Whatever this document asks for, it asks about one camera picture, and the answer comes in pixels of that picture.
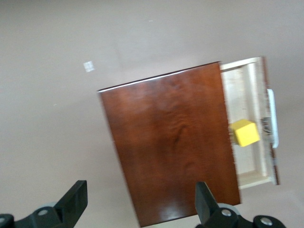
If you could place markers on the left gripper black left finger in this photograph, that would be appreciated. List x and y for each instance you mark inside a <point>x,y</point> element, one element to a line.
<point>66,209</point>

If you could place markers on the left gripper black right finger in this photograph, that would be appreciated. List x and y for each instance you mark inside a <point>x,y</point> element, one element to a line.
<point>213,218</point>

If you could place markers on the yellow block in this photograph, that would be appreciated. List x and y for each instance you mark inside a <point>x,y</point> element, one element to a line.
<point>245,134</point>

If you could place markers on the dark wooden drawer cabinet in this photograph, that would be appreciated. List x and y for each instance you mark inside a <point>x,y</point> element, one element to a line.
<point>166,142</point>

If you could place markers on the small square sticker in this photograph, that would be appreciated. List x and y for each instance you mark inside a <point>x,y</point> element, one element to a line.
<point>89,66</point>

